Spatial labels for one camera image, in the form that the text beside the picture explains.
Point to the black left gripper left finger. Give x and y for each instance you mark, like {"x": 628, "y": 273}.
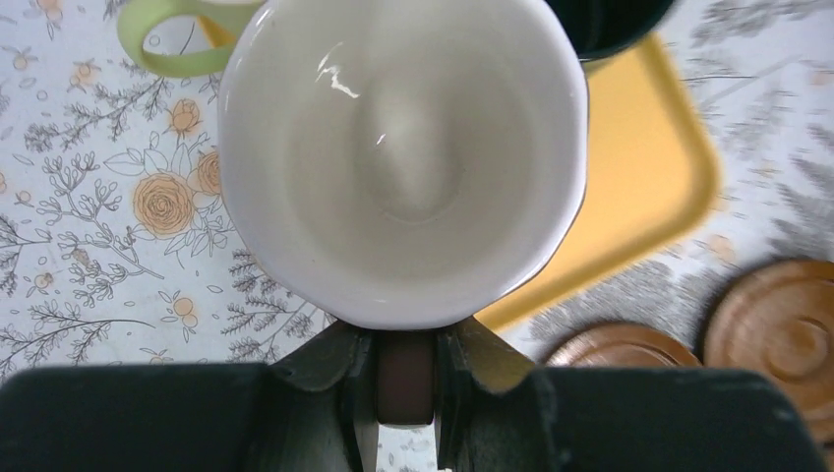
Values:
{"x": 299, "y": 414}

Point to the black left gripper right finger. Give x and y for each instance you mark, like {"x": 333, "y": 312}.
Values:
{"x": 497, "y": 411}

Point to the brown coaster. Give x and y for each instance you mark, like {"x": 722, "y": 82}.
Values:
{"x": 622, "y": 345}
{"x": 778, "y": 321}

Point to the pink mug front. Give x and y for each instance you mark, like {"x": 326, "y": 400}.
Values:
{"x": 402, "y": 165}

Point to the pink mug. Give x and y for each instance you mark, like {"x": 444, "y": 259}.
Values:
{"x": 182, "y": 38}
{"x": 402, "y": 165}

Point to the dark green mug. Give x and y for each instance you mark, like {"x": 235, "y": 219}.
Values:
{"x": 601, "y": 29}

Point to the pink mug back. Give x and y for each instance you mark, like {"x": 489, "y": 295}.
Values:
{"x": 182, "y": 38}

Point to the floral patterned tablecloth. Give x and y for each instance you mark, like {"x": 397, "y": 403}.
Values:
{"x": 116, "y": 245}

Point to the yellow plastic tray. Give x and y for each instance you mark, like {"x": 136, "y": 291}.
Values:
{"x": 650, "y": 176}

